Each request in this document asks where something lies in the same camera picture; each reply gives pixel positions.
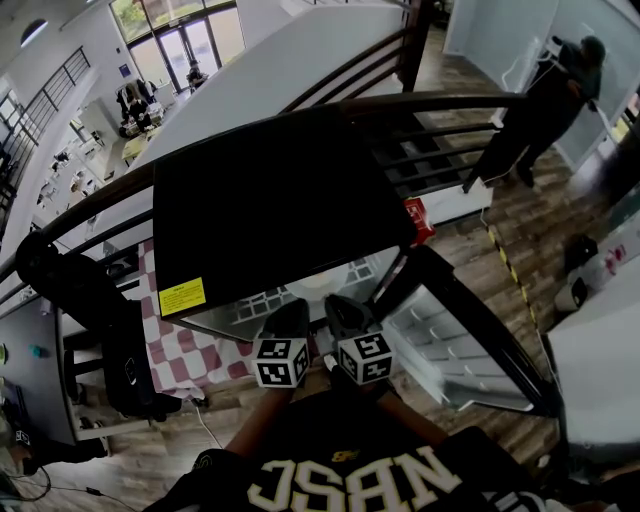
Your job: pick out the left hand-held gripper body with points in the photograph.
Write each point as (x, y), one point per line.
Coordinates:
(280, 362)

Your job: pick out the black mini fridge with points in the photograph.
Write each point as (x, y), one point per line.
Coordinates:
(275, 200)

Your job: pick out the red white box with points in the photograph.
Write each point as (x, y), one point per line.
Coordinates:
(419, 220)

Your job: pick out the person's black lettered shirt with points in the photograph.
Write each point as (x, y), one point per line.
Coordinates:
(325, 450)

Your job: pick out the red white checkered tablecloth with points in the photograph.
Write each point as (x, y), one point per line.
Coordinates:
(175, 350)

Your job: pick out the small green dish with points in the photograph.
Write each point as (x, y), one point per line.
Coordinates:
(3, 354)

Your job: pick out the glass entrance doors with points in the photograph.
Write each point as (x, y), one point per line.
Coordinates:
(175, 45)

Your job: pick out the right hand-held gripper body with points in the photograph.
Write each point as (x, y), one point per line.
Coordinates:
(365, 357)

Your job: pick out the clothes rack with coats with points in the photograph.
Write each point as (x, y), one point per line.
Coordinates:
(135, 92)

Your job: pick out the black office chair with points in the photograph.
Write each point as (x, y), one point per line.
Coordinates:
(100, 320)

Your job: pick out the small teal item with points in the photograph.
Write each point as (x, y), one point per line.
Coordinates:
(39, 351)

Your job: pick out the dark curved railing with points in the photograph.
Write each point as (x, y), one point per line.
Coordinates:
(425, 100)

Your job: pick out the white panel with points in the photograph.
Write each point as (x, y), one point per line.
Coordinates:
(455, 202)

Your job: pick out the person's right forearm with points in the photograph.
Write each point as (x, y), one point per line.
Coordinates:
(415, 422)

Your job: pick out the person's left forearm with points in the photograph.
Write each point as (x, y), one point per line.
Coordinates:
(260, 420)

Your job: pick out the grey desk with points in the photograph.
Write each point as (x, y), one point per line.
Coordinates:
(30, 390)

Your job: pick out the black bag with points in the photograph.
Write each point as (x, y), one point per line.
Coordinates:
(581, 252)

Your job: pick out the grey smartphone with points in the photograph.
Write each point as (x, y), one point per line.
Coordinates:
(130, 371)

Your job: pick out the frosted glass partition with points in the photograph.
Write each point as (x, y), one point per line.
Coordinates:
(500, 40)

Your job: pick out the white round plate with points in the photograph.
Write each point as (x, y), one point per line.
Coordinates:
(320, 287)

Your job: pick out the yellow black floor tape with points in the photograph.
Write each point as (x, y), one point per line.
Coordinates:
(515, 280)

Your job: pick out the white container with black patch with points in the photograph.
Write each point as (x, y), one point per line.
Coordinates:
(570, 295)

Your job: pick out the grey balcony railing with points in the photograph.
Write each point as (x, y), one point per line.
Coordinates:
(50, 90)

